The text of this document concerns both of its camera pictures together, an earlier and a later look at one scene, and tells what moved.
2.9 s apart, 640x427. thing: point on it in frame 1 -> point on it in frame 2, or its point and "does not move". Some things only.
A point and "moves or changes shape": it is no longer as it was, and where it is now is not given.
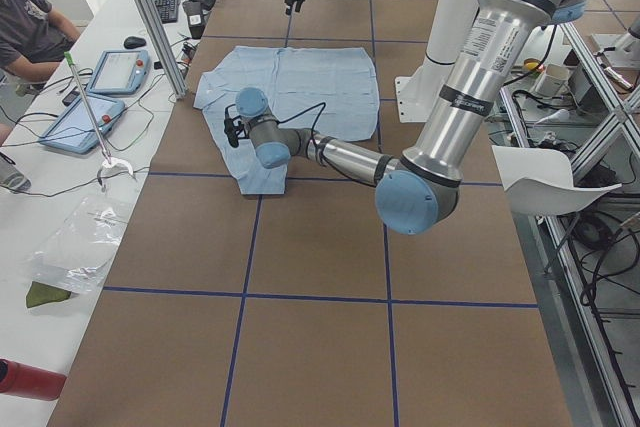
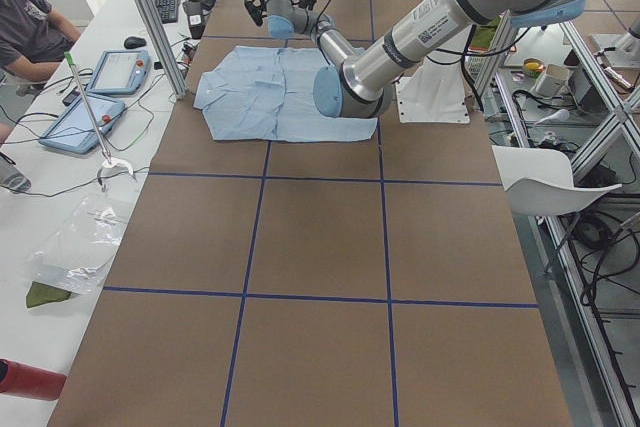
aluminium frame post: [158, 33] does not move
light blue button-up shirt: [329, 92] moves or changes shape
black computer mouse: [134, 42] does not move
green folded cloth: [39, 294] does not move
